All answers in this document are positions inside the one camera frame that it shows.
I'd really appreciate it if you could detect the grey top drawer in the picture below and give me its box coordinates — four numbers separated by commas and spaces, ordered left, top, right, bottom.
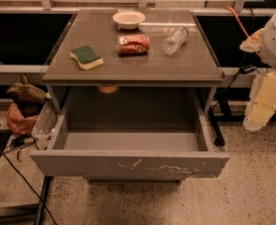
31, 87, 229, 181

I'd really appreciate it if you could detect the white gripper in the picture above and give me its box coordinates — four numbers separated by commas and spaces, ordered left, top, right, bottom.
239, 12, 276, 131

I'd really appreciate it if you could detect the orange cable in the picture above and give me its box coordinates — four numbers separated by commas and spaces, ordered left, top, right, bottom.
224, 5, 262, 58

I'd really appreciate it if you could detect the clear plastic bag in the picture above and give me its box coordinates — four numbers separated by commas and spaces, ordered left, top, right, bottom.
31, 100, 57, 146

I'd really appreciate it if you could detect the green and yellow sponge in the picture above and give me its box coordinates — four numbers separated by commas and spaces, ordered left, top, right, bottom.
69, 46, 103, 70

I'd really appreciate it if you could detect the orange cloth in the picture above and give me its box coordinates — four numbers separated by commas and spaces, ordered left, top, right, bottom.
6, 103, 41, 135

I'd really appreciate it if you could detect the black power adapter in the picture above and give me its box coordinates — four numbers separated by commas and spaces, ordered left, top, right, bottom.
239, 65, 256, 74

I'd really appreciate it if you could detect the grey cabinet with flat top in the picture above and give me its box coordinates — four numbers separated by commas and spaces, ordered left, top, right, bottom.
41, 8, 225, 121

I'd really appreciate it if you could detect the red soda can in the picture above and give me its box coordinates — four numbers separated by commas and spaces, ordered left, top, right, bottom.
116, 35, 149, 54

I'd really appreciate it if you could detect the black metal frame leg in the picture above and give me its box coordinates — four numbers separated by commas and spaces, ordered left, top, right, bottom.
34, 176, 52, 225

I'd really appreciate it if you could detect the black floor cable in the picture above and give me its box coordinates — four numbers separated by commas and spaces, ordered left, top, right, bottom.
0, 145, 58, 225

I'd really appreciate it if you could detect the white bowl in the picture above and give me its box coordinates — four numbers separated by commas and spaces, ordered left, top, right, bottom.
113, 10, 146, 30

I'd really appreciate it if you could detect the clear plastic bottle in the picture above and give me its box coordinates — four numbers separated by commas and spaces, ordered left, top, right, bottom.
161, 26, 189, 55

